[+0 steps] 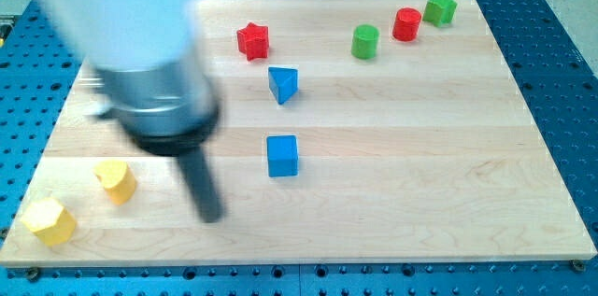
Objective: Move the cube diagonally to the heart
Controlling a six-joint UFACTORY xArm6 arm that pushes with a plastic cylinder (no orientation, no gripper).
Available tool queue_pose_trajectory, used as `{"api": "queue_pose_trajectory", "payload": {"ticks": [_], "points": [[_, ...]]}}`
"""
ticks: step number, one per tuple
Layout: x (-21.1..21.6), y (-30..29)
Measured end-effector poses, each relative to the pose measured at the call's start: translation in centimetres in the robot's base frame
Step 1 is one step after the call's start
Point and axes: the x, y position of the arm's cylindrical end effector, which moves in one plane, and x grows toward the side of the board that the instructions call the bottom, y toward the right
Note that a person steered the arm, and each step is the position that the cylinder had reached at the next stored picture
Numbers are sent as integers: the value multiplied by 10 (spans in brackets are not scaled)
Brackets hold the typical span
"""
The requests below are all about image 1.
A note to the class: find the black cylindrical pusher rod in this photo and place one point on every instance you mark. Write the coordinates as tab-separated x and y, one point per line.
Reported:
201	186

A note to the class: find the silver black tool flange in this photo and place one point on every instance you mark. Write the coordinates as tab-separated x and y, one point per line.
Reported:
167	110

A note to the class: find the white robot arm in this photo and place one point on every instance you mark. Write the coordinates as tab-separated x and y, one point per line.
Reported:
127	34

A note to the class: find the blue cube block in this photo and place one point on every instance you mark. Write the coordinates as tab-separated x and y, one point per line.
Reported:
282	155

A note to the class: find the red star block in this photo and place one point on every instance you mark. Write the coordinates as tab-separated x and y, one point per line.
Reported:
253	41

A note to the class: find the blue triangular prism block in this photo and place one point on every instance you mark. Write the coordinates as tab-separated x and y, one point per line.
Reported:
283	83

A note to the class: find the yellow hexagon block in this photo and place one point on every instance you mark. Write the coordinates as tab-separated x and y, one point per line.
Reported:
49	221

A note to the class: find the light wooden board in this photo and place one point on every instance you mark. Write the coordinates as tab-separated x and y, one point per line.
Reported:
426	153

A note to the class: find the green cylinder block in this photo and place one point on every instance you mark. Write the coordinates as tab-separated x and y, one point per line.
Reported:
364	41

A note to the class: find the red cylinder block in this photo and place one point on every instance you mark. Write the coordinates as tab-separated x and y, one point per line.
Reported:
406	24

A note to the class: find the green star block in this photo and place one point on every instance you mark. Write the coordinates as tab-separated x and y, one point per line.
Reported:
439	12

